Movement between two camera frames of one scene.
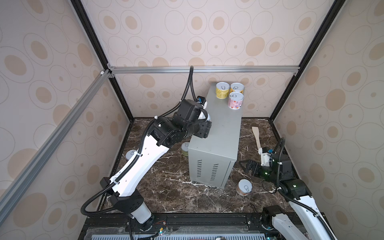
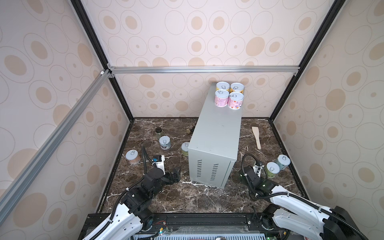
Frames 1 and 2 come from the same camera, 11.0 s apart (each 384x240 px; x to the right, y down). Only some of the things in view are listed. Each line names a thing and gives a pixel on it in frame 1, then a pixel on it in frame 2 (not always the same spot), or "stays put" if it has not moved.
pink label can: (235, 100) stays put
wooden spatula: (255, 131) stays put
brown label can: (129, 153) stays put
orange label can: (237, 87) stays put
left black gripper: (205, 127) to (171, 180)
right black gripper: (252, 164) to (262, 181)
